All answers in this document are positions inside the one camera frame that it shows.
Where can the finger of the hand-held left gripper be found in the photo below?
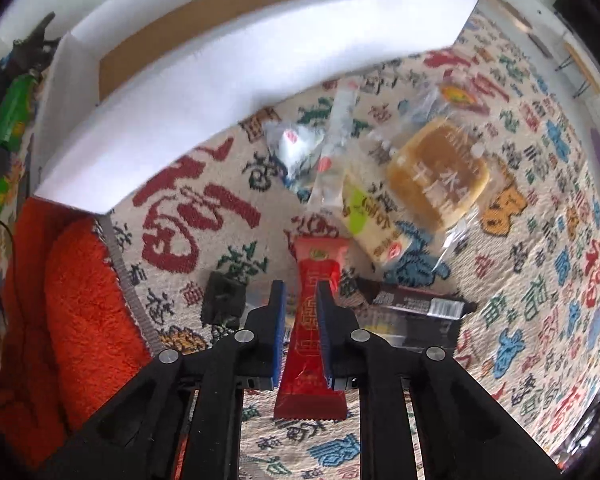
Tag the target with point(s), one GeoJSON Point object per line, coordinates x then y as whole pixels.
{"type": "Point", "coordinates": [35, 45]}

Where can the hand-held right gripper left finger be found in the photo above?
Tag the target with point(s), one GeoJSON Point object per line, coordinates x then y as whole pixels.
{"type": "Point", "coordinates": [279, 330]}

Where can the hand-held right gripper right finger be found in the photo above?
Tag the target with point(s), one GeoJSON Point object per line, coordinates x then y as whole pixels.
{"type": "Point", "coordinates": [323, 330]}

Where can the white cardboard box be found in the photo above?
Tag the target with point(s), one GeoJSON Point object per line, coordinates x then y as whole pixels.
{"type": "Point", "coordinates": [240, 80]}

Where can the long black snack packet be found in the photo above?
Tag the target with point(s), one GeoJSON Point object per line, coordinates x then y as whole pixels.
{"type": "Point", "coordinates": [415, 305]}

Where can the green and white snack packet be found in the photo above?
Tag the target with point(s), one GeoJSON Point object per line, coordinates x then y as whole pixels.
{"type": "Point", "coordinates": [375, 225]}

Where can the long clear snack packet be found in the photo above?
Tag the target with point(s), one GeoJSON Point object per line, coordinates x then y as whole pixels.
{"type": "Point", "coordinates": [332, 150]}

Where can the clear silvery snack packet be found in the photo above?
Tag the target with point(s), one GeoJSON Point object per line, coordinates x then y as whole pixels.
{"type": "Point", "coordinates": [292, 150]}

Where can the round brown cake packet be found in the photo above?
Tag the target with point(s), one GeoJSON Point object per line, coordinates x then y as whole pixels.
{"type": "Point", "coordinates": [437, 172]}

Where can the orange fluffy cloth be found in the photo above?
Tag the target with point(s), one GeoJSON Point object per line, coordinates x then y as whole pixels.
{"type": "Point", "coordinates": [80, 310]}

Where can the red and yellow snack packet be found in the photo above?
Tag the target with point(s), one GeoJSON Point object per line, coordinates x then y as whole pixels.
{"type": "Point", "coordinates": [462, 92]}

